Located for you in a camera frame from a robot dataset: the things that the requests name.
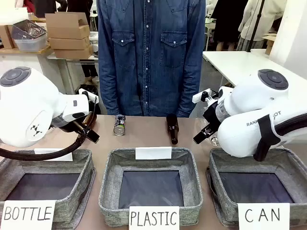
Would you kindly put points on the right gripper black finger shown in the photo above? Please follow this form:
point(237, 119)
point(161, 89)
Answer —
point(208, 132)
point(199, 137)

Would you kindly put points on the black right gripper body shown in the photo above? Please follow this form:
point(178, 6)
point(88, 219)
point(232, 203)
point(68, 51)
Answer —
point(212, 116)

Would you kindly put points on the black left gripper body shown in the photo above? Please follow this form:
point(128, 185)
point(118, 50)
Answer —
point(80, 127)

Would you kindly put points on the crushed black green can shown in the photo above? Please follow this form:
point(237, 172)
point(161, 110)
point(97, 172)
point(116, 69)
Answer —
point(120, 125)

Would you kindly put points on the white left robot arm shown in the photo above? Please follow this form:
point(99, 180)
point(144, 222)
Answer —
point(28, 107)

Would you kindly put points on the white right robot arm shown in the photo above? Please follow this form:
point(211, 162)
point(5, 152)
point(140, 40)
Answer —
point(249, 119)

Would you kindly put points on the grey fabric basket bottle label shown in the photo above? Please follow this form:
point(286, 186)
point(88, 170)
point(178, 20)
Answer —
point(81, 167)

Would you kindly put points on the grey fabric basket can label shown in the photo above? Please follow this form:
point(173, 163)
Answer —
point(216, 172)

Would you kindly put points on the grey fabric basket plastic label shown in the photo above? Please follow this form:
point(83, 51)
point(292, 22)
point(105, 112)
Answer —
point(110, 172)

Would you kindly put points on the white CAN paper label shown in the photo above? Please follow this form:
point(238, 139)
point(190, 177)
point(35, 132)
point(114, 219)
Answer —
point(263, 215)

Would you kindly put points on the blank white card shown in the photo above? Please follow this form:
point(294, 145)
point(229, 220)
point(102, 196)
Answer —
point(64, 157)
point(153, 153)

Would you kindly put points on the white background table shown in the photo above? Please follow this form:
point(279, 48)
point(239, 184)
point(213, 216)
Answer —
point(235, 64)

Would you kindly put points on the flat cardboard box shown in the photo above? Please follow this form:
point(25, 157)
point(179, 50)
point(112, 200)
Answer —
point(69, 43)
point(74, 52)

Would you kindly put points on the person in denim shirt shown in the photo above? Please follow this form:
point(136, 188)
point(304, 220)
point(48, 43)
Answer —
point(151, 60)

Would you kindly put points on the folded cardboard piece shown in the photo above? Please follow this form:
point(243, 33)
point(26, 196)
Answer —
point(269, 44)

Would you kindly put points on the white PLASTIC paper label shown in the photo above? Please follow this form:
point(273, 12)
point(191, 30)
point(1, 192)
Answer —
point(154, 218)

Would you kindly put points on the person in black dress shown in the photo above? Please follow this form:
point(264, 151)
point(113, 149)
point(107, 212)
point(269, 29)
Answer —
point(227, 21)

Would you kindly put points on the clear plastic storage bin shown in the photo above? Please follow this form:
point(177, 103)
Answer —
point(31, 44)

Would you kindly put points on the white BOTTLE paper label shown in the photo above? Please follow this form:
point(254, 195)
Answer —
point(27, 214)

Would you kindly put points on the open cardboard box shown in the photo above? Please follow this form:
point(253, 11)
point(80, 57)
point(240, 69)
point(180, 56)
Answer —
point(67, 25)

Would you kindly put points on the black stand pole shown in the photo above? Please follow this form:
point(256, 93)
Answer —
point(257, 24)

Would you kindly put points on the tilted mesh plastic crate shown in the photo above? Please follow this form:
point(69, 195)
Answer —
point(27, 30)

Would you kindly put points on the person in white coat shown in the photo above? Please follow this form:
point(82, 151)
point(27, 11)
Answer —
point(271, 19)

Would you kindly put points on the small cardboard box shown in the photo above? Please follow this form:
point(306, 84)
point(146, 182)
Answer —
point(6, 37)

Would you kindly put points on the white foam block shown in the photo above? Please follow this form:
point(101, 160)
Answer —
point(13, 15)

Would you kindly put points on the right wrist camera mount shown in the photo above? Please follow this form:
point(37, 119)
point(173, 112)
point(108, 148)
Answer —
point(204, 95)

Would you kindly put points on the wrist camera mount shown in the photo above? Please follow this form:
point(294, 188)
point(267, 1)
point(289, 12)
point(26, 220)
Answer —
point(204, 95)
point(87, 94)

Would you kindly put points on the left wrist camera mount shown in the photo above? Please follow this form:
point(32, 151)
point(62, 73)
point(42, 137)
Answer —
point(87, 94)

